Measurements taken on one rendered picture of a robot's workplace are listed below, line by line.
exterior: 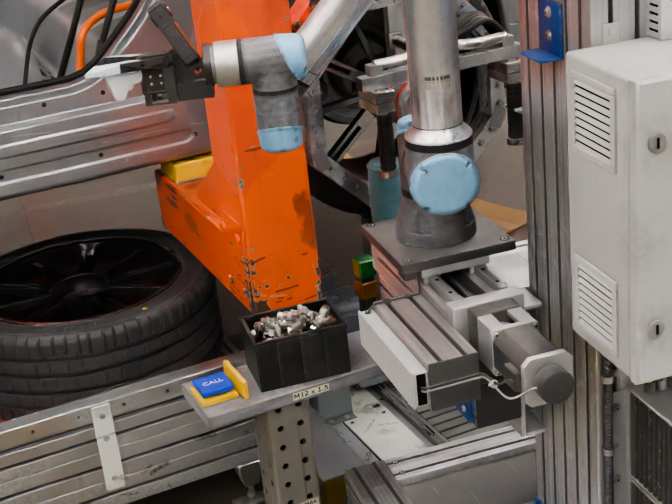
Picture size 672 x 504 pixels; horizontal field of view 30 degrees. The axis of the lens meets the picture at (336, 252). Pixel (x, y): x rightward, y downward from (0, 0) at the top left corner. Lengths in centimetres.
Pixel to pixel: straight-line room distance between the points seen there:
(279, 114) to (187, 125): 108
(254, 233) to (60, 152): 60
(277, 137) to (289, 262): 70
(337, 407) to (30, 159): 97
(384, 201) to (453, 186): 88
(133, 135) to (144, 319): 48
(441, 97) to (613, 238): 39
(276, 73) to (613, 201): 58
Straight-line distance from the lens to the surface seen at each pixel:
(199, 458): 296
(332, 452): 299
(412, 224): 229
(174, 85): 206
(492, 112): 321
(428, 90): 207
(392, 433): 314
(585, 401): 222
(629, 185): 182
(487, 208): 463
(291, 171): 268
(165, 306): 294
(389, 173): 284
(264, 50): 205
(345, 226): 459
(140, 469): 292
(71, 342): 288
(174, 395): 287
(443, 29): 205
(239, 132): 261
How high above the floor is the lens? 173
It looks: 23 degrees down
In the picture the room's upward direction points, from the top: 6 degrees counter-clockwise
